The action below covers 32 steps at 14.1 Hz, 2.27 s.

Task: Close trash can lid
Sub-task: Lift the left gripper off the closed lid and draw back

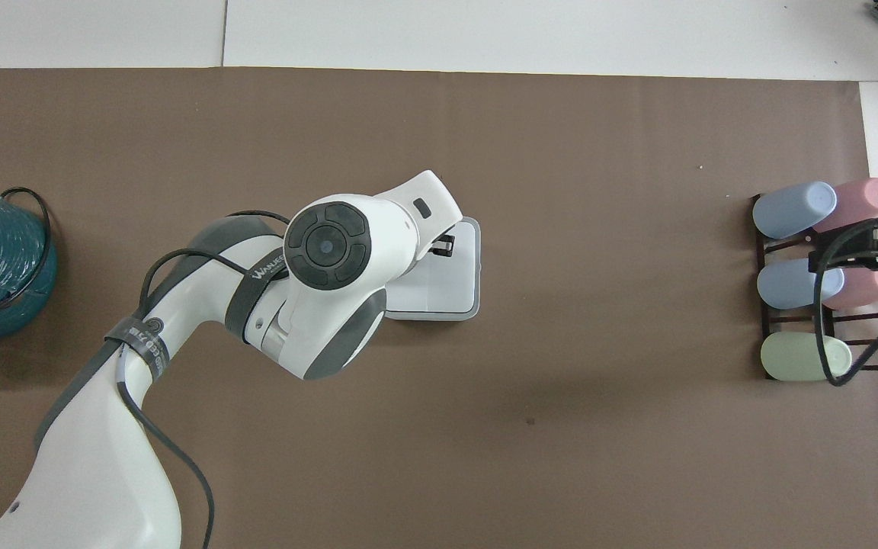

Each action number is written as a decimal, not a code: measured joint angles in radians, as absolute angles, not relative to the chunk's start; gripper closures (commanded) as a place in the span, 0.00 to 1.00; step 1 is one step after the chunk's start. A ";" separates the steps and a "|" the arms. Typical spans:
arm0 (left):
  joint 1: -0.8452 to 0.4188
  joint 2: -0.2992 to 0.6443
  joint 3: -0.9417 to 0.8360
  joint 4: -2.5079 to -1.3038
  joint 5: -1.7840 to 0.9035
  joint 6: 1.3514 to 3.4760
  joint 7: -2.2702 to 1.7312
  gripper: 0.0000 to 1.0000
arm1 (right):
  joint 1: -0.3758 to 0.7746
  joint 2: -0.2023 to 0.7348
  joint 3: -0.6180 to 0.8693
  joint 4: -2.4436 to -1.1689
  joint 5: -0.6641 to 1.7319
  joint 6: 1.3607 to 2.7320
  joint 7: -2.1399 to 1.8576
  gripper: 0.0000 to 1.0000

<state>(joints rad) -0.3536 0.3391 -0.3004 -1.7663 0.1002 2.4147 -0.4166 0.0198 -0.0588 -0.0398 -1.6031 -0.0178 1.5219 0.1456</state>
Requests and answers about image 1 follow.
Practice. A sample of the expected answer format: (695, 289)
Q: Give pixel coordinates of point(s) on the dark brown cup rack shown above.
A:
(765, 320)

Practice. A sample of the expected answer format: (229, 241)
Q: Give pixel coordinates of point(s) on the white trash can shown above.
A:
(447, 286)

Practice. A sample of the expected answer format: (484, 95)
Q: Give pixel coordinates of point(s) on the green plastic cup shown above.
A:
(793, 357)

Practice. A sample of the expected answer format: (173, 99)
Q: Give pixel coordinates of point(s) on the pink plastic cup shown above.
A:
(866, 198)
(869, 290)

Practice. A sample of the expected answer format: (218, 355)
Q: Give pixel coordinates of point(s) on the blue plastic cup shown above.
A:
(789, 284)
(793, 210)

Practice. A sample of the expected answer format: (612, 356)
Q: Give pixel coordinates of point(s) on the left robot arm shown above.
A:
(104, 457)

